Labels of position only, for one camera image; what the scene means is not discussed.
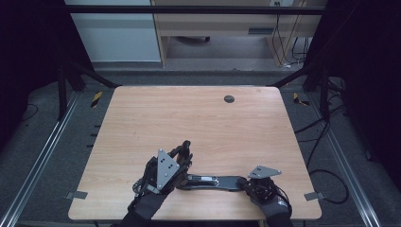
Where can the black horizontal frame bar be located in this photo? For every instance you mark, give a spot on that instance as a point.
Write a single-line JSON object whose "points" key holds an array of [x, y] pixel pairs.
{"points": [[189, 9]]}

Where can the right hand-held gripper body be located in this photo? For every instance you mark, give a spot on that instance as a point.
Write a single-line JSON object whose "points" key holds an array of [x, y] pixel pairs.
{"points": [[261, 186]]}

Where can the grey tape piece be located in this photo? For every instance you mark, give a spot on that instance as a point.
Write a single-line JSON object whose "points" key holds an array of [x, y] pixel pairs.
{"points": [[314, 196], [76, 195]]}

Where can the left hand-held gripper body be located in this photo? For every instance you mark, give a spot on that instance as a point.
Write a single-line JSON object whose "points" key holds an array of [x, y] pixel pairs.
{"points": [[165, 170]]}

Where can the dark round table grommet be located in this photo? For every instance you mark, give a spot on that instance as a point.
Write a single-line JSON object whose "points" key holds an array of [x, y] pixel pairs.
{"points": [[229, 99]]}

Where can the black metal stand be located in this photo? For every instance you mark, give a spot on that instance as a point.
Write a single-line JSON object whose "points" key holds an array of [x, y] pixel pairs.
{"points": [[324, 94], [62, 94]]}

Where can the aluminium floor rail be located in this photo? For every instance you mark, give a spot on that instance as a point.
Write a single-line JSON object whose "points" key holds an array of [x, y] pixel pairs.
{"points": [[350, 176], [47, 148]]}

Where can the black curtain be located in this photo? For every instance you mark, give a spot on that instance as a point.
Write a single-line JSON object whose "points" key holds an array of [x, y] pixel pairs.
{"points": [[369, 78], [28, 63]]}

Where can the person's left hand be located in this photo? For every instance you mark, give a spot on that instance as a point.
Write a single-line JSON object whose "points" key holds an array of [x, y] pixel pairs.
{"points": [[148, 201]]}

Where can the yellow and black tape strip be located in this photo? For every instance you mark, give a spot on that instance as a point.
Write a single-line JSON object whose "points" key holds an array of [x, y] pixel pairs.
{"points": [[96, 99], [298, 99]]}

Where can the white cabinet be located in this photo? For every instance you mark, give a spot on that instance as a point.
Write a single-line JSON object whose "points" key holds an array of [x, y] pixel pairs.
{"points": [[116, 38]]}

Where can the light wooden desk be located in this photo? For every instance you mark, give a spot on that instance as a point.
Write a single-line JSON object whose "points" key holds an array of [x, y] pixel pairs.
{"points": [[217, 23]]}

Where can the person's right hand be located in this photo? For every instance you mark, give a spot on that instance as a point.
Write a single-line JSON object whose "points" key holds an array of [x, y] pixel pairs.
{"points": [[272, 206]]}

